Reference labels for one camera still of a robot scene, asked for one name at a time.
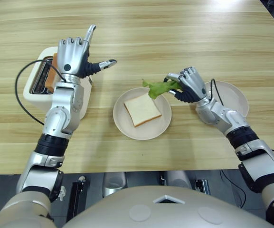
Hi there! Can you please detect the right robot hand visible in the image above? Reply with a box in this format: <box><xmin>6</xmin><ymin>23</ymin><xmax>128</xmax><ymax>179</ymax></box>
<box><xmin>163</xmin><ymin>66</ymin><xmax>209</xmax><ymax>104</ymax></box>

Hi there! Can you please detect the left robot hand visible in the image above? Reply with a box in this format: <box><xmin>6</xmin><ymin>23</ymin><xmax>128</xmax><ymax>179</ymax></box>
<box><xmin>56</xmin><ymin>24</ymin><xmax>117</xmax><ymax>79</ymax></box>

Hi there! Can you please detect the green lettuce leaf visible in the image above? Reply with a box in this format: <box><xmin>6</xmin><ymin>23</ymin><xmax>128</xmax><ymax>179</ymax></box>
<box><xmin>142</xmin><ymin>78</ymin><xmax>183</xmax><ymax>100</ymax></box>

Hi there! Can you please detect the toasted bread slice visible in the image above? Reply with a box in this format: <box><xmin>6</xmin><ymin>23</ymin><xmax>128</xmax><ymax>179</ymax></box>
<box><xmin>44</xmin><ymin>53</ymin><xmax>59</xmax><ymax>92</ymax></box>

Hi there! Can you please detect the cream round plate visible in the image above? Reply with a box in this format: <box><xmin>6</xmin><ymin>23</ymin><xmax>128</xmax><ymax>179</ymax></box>
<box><xmin>113</xmin><ymin>87</ymin><xmax>172</xmax><ymax>141</ymax></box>
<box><xmin>204</xmin><ymin>80</ymin><xmax>249</xmax><ymax>118</ymax></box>

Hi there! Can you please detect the cream toaster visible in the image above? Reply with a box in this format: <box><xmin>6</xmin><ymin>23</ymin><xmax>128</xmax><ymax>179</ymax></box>
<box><xmin>23</xmin><ymin>46</ymin><xmax>94</xmax><ymax>121</ymax></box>

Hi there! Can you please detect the white bread slice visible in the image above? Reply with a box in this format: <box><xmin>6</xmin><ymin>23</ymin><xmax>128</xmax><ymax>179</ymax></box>
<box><xmin>123</xmin><ymin>93</ymin><xmax>162</xmax><ymax>128</ymax></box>

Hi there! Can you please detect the robot body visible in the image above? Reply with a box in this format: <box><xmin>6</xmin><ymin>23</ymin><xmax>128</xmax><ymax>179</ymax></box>
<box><xmin>63</xmin><ymin>185</ymin><xmax>274</xmax><ymax>228</ymax></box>

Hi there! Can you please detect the black cable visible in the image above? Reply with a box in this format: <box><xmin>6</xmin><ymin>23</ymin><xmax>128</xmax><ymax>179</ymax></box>
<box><xmin>14</xmin><ymin>59</ymin><xmax>67</xmax><ymax>126</ymax></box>
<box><xmin>209</xmin><ymin>78</ymin><xmax>224</xmax><ymax>105</ymax></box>

